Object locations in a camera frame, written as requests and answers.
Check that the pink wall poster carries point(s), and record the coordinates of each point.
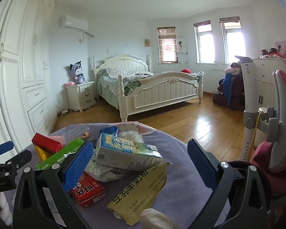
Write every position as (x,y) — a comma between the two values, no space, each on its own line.
(284,51)

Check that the window with brown blind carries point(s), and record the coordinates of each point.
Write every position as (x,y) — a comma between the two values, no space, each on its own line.
(167,45)

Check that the dark red massage chair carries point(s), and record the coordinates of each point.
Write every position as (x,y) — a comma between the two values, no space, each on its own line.
(238,93)

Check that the small blue carton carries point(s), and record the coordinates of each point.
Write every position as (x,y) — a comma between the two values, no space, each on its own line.
(109,131)

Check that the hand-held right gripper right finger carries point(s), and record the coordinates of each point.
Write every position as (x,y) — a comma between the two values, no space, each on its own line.
(202,162)

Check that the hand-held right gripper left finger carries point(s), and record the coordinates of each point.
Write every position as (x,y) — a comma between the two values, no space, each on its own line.
(78,164)

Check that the white dresser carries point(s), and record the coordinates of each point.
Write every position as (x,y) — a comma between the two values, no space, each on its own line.
(269,76)

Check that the white radiator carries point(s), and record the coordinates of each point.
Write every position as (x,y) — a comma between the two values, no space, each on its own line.
(215,81)

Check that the pile of clothes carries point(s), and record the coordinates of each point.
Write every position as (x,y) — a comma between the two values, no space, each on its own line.
(232,69)

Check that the small doll figures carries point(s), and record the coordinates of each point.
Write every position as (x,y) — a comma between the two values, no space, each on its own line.
(269,52)

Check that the small red box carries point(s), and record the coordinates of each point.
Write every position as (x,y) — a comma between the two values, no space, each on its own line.
(46,142)

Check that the pink grey chair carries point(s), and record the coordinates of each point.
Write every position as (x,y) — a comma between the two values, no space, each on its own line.
(283,124)

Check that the white power strip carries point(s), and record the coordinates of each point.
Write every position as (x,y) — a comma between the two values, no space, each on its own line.
(63,112)

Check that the bright window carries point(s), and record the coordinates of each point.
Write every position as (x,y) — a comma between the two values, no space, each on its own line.
(233,43)
(205,43)

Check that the green bedspread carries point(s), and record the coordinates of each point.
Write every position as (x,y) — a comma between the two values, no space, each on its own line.
(107,88)

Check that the golden yellow wrapper bar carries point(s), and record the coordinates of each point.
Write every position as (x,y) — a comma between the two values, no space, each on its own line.
(41,155)

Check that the green white milk carton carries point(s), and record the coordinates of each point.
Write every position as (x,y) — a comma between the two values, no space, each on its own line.
(126,155)

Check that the silver white plastic bag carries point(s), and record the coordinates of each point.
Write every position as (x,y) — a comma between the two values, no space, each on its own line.
(102,174)

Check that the red cartoon milk box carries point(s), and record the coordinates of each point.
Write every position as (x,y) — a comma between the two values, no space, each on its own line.
(88,193)

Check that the white wardrobe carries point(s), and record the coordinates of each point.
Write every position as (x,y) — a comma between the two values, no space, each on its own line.
(12,76)

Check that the purple plush toy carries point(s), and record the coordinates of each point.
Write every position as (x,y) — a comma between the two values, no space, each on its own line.
(77,72)

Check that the small pink plush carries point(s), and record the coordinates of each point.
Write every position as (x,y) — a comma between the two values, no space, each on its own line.
(69,83)

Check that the white air conditioner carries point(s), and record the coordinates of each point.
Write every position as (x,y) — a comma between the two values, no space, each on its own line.
(73,23)

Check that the blue cloth strip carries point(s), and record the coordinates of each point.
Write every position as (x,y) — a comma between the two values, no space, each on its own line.
(228,88)

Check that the floral pillow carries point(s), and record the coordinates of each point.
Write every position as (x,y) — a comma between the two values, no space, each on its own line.
(116,72)

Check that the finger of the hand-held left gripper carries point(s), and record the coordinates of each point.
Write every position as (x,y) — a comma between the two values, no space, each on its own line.
(16,159)
(3,147)

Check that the grey cloth item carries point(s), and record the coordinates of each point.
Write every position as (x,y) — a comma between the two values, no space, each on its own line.
(243,59)

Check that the purple floral blanket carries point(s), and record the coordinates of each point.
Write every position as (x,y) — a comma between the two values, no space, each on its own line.
(181,186)

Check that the wall calendar poster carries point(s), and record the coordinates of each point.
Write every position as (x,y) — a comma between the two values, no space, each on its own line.
(181,45)

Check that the person's left hand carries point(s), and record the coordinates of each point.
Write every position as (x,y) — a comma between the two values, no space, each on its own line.
(6,205)

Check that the pink clear plastic package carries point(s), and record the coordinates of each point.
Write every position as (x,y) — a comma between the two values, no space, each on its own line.
(71,133)

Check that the green cardboard box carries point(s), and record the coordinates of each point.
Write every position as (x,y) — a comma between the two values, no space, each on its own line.
(62,153)

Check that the red cloth item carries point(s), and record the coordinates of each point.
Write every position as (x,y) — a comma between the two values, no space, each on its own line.
(186,71)

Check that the white nightstand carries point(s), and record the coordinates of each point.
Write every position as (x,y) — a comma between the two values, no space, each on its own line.
(84,95)

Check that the small wooden wall decor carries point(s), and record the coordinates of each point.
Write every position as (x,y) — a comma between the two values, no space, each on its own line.
(147,42)

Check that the yellow milk powder bag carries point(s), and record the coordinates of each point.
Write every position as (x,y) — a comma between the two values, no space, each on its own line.
(138,195)

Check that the white wooden bed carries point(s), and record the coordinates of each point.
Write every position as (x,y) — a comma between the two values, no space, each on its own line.
(166,93)

